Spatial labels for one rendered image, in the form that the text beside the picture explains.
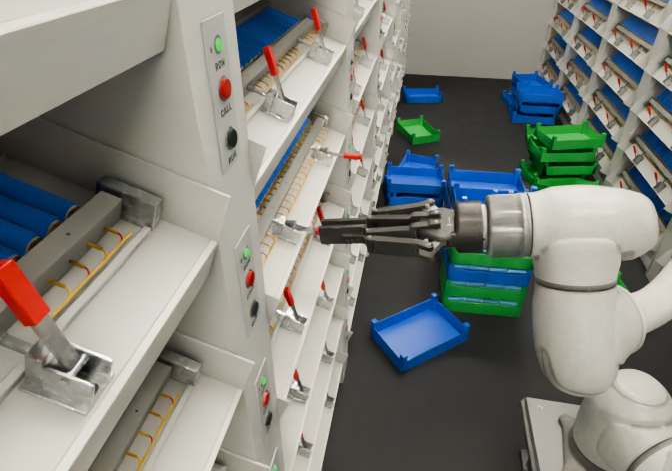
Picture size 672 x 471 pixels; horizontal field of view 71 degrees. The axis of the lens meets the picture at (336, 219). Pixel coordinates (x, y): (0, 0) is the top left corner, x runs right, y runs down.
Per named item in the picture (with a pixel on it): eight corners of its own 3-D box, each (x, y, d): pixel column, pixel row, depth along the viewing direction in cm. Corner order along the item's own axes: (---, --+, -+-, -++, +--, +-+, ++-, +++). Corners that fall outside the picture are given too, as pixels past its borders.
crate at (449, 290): (514, 269, 196) (518, 254, 192) (523, 302, 180) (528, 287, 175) (441, 263, 200) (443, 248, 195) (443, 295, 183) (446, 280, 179)
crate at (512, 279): (518, 254, 192) (522, 238, 188) (528, 287, 175) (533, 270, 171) (443, 248, 195) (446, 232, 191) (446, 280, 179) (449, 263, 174)
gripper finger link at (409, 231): (441, 240, 69) (442, 246, 67) (365, 245, 71) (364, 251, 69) (440, 218, 67) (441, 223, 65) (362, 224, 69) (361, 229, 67)
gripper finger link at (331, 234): (366, 240, 71) (366, 243, 70) (322, 241, 73) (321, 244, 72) (364, 223, 69) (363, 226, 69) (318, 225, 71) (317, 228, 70)
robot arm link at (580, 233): (533, 191, 59) (534, 292, 61) (673, 185, 56) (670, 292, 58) (520, 183, 70) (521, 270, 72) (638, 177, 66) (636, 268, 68)
